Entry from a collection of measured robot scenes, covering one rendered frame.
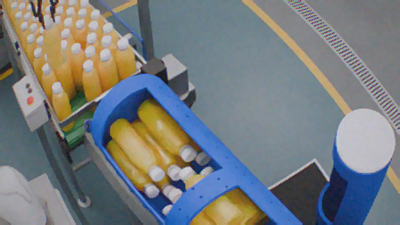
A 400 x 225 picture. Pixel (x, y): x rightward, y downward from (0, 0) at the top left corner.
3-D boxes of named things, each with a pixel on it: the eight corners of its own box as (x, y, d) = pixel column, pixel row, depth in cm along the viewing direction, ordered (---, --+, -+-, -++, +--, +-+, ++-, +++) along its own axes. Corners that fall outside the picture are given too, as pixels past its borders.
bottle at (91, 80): (91, 95, 213) (83, 59, 197) (107, 97, 212) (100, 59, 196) (86, 112, 208) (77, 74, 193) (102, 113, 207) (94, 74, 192)
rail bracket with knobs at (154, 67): (148, 101, 209) (145, 79, 201) (137, 88, 213) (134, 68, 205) (172, 86, 213) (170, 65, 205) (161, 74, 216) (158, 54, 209)
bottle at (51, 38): (45, 63, 190) (37, 27, 175) (59, 53, 193) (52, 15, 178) (53, 73, 186) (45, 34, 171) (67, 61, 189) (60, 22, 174)
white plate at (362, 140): (371, 97, 186) (370, 99, 187) (322, 129, 179) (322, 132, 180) (405, 146, 170) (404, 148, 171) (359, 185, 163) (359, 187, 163)
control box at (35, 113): (31, 132, 190) (25, 115, 182) (17, 102, 201) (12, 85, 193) (49, 120, 194) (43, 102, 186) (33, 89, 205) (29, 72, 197)
